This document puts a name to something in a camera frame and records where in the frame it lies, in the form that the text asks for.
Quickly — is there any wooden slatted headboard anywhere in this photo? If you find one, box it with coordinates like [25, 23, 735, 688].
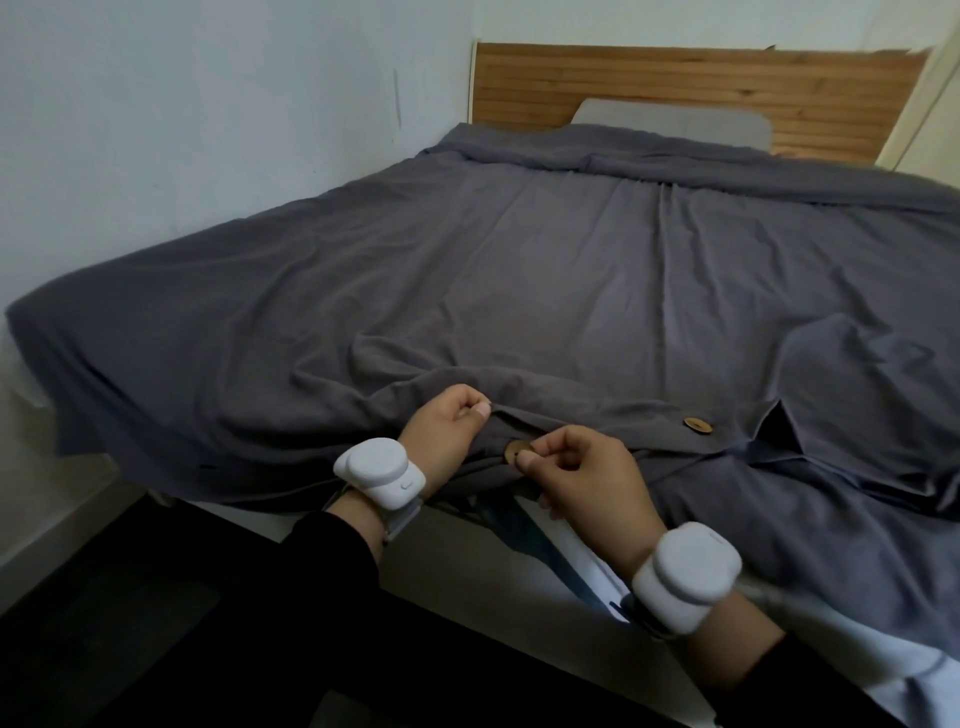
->
[470, 42, 931, 163]

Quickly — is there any person's right hand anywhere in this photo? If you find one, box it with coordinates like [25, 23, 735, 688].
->
[515, 425, 669, 579]

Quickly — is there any person's right forearm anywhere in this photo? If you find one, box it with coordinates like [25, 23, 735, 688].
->
[674, 592, 901, 728]

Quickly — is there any white patterned bed sheet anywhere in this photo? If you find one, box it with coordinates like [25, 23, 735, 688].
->
[0, 314, 960, 728]

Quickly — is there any gray pillow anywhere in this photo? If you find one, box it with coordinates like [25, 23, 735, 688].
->
[569, 97, 774, 155]

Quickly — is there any white wrist tracker gray strap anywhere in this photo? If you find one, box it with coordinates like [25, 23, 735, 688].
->
[323, 437, 429, 549]
[611, 522, 744, 643]

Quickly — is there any person's left hand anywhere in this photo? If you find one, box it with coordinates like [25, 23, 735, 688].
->
[397, 383, 494, 500]

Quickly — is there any gray duvet cover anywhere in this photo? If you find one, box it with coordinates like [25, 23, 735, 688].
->
[5, 122, 960, 661]

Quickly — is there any person's left forearm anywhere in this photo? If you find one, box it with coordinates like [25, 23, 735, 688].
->
[281, 491, 391, 676]

